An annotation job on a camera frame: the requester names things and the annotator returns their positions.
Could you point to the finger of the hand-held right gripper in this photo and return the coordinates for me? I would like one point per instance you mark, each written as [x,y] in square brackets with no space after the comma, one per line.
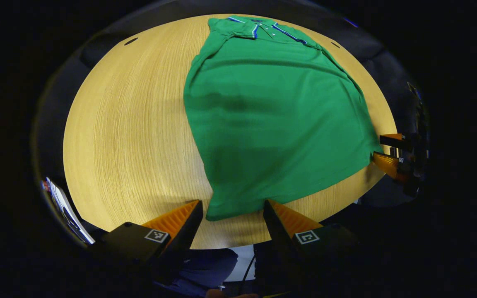
[396,140]
[389,165]

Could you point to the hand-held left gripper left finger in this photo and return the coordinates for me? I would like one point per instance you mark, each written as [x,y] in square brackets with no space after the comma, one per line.
[186,231]

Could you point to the green T-shirt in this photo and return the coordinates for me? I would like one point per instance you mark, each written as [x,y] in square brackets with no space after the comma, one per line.
[271,124]

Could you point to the person's dark blue trousers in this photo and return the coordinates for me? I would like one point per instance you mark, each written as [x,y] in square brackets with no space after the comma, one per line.
[201,269]

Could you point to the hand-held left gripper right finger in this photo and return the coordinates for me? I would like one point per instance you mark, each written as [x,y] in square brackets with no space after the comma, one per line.
[278,236]

